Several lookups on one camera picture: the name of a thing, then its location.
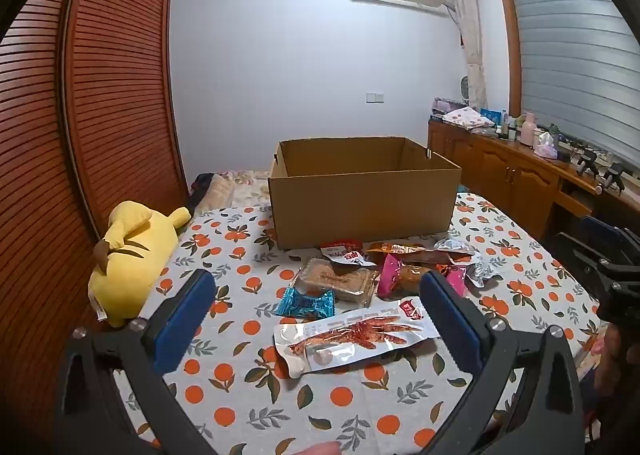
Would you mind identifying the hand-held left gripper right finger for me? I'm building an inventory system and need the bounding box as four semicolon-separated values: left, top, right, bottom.
419;270;586;455

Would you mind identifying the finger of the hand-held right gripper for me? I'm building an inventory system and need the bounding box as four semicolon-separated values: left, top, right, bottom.
580;215;640;258
551;231;628;288

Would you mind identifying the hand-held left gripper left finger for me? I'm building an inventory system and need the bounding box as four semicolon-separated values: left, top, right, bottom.
52;269;221;455

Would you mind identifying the silver blue-edged snack packet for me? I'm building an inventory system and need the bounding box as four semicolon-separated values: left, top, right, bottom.
465;255;505;288

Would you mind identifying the pink snack packet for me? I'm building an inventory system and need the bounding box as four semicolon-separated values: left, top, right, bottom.
376;253;468;298

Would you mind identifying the orange snack packet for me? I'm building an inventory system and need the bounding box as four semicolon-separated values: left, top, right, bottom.
364;241;426;256

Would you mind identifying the long clear chicken feet packet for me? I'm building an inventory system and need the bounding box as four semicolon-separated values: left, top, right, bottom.
273;299;442;379

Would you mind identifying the clear brown cereal bar packet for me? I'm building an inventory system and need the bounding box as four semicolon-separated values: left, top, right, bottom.
295;257;382;307

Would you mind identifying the blue snack packet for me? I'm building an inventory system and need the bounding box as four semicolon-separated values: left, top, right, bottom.
276;286;336;318

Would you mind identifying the red and white snack packet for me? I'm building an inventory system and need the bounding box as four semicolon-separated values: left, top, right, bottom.
320;239;379;267

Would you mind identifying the cardboard box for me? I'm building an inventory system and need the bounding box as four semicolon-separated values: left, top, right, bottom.
267;136;462;251

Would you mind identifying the person's right forearm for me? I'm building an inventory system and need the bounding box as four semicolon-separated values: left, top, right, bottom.
585;321;640;455

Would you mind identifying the person's left hand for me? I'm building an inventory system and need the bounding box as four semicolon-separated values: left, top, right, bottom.
294;441;344;455

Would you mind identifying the black stand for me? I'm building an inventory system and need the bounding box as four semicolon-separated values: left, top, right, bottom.
600;162;627;193
575;148;598;178

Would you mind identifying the yellow plush toy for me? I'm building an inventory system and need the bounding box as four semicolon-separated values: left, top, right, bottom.
88;201;192;329

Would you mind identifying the pink tissue box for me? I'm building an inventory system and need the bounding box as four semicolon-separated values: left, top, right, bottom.
532;132;558;157

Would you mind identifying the wooden cabinet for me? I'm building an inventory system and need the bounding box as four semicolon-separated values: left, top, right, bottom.
427;118;640;246

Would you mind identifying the pink bottle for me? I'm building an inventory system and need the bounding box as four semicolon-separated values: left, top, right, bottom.
520;112;538;148

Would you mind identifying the dark cloth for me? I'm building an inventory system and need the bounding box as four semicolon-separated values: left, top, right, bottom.
191;174;216;198

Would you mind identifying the floral bed blanket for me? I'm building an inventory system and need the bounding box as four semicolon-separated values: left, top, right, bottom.
187;169;273;211

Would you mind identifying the grey window blind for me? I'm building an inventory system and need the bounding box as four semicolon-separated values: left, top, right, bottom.
507;0;640;166

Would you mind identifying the folded floral cloth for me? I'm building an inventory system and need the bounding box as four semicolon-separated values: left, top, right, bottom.
442;106;496;128

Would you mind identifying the pink storage box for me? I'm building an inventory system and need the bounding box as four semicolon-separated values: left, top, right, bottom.
432;96;463;116

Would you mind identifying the pale patterned curtain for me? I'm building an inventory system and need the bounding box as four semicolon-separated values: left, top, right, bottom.
445;0;488;111

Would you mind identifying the wooden louvred wardrobe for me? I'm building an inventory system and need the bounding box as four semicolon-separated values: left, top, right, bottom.
0;0;193;436

